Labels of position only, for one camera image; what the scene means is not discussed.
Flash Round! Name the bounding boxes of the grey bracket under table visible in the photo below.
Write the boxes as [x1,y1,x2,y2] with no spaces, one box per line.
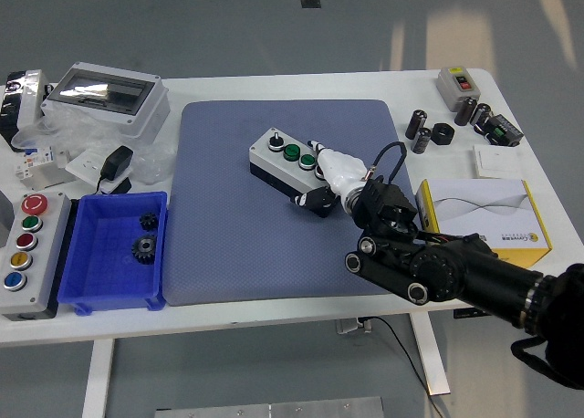
[336,318,373,336]

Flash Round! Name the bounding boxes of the white circuit breaker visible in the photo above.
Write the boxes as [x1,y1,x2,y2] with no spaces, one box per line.
[12,144,58,181]

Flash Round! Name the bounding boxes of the black cable under table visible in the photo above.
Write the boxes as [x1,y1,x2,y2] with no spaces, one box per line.
[360,316,451,418]

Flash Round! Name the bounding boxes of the grey four-button control box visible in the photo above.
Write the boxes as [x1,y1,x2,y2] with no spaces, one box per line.
[248,127,341,219]

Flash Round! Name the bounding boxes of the large black bevel gear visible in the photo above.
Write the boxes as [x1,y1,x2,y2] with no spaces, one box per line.
[130,234,160,266]

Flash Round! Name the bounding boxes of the black power adapter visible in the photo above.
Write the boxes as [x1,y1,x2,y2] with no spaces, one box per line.
[94,145,135,195]

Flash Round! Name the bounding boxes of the black green electronic module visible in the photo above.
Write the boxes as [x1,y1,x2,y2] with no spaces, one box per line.
[474,112,525,148]

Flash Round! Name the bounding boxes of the blue plastic bin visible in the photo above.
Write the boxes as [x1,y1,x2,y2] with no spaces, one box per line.
[57,191,169,318]

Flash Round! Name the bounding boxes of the white device in plastic wrap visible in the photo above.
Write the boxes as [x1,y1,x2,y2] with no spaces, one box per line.
[0,69,55,152]

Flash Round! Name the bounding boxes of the yellow white cardboard box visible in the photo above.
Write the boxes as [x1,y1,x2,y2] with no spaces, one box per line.
[414,178,553,268]

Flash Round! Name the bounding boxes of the grey enclosure with clear lid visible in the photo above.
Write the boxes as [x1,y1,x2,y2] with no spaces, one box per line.
[40,61,171,140]

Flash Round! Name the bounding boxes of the white wall switch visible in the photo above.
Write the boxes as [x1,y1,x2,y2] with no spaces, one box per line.
[472,143,524,180]

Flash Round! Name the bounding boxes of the black cylindrical capacitor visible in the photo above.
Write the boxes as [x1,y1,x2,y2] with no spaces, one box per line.
[469,101,493,128]
[454,96,479,127]
[405,109,429,141]
[410,126,433,155]

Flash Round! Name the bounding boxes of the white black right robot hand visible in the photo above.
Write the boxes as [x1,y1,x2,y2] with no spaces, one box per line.
[290,138,369,210]

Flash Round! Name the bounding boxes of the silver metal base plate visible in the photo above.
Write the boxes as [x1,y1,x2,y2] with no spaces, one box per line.
[153,395,385,418]

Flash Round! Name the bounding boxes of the black hex nut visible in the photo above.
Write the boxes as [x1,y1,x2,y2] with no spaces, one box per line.
[431,122,456,146]

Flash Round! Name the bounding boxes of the silver metal sheet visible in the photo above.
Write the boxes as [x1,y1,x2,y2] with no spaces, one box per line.
[31,164,77,192]

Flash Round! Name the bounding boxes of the white table leg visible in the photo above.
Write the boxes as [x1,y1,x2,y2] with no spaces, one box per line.
[81,339,115,418]
[408,312,452,397]

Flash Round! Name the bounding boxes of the grey red-black switch box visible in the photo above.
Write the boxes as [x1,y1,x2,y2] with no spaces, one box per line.
[435,66,478,112]

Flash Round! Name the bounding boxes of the grey five-button control box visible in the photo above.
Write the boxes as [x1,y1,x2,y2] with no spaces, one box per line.
[0,192,73,322]

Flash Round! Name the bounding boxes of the blue-grey mat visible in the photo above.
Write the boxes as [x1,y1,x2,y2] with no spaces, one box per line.
[162,99,433,307]

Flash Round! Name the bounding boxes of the clear plastic bag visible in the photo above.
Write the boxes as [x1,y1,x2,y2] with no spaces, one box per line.
[11,102,177,186]

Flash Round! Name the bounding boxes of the white wall socket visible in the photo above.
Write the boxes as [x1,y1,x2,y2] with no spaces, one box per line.
[65,149,131,194]

